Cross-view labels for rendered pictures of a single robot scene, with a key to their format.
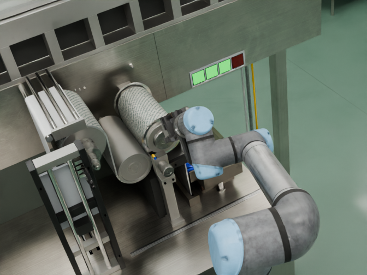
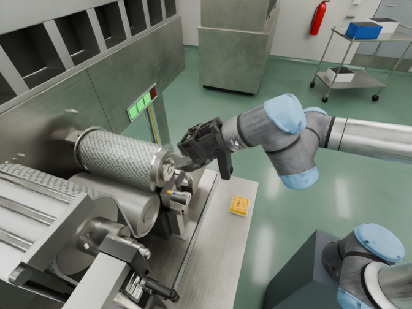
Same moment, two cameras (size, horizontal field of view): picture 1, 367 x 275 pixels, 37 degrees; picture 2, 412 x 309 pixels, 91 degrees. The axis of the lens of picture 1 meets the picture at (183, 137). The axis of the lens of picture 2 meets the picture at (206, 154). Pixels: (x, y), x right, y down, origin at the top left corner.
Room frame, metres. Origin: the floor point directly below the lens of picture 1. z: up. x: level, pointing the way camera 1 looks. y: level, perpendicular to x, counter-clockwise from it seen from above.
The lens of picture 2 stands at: (1.06, 0.29, 1.71)
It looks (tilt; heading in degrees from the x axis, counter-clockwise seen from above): 46 degrees down; 310
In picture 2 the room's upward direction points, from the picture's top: straight up
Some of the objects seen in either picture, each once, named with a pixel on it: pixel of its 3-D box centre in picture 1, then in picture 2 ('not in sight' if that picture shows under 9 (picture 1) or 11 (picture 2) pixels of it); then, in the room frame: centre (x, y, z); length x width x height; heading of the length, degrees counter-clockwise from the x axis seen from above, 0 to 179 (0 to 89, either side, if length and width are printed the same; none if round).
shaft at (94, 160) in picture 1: (94, 162); (133, 249); (1.24, 0.27, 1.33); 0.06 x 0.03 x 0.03; 20
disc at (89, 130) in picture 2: (132, 100); (94, 148); (1.64, 0.15, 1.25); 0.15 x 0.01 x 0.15; 110
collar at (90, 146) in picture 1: (88, 151); (105, 238); (1.29, 0.29, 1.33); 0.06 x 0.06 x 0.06; 20
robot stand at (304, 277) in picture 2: not in sight; (302, 290); (0.82, -0.21, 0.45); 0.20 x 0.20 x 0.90; 15
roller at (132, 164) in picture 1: (120, 148); (111, 202); (1.48, 0.22, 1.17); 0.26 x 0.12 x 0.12; 20
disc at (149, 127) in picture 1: (162, 136); (163, 167); (1.41, 0.07, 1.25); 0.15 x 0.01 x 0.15; 110
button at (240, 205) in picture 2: not in sight; (240, 205); (1.24, -0.17, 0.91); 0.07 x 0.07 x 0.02; 20
